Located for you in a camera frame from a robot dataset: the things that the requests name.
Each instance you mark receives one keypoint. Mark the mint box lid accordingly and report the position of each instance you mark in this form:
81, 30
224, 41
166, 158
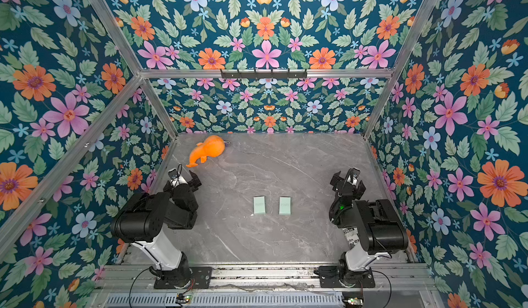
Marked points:
285, 205

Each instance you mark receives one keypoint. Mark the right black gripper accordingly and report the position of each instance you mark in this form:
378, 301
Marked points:
348, 183

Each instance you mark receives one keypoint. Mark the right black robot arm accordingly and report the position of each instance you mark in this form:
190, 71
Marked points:
379, 229

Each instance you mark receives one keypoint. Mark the orange plush toy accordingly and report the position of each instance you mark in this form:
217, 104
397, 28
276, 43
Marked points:
212, 146

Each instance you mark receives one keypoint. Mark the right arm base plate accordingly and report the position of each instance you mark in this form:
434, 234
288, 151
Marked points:
332, 276

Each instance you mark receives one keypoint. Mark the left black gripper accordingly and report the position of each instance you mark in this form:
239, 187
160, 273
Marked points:
183, 180

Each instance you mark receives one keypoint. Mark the black hook rail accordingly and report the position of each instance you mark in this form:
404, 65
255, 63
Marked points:
279, 74

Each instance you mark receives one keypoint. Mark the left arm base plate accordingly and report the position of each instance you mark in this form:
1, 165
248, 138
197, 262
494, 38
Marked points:
198, 278

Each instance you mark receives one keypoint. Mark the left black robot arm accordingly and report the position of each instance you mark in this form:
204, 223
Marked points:
140, 223

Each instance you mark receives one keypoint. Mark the left mint green box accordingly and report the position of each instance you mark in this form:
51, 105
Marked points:
259, 206

